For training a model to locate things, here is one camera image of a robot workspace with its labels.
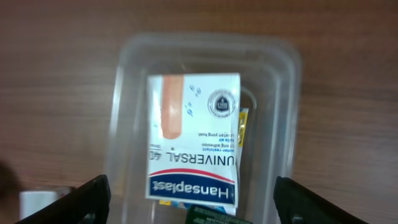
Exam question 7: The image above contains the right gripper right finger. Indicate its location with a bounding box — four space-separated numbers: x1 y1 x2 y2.
273 176 368 224

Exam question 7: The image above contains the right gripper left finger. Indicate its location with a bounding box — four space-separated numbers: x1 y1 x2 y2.
17 174 111 224

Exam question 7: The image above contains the dark green round-label box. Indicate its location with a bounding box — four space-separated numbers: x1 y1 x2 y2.
185 205 252 224

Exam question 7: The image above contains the white Hansaplast plaster box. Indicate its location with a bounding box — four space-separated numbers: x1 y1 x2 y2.
146 73 241 207

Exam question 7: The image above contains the clear plastic container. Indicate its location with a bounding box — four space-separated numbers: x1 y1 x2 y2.
105 33 302 223

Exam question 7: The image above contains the white green medicine box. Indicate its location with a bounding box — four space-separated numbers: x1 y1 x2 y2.
19 187 73 220

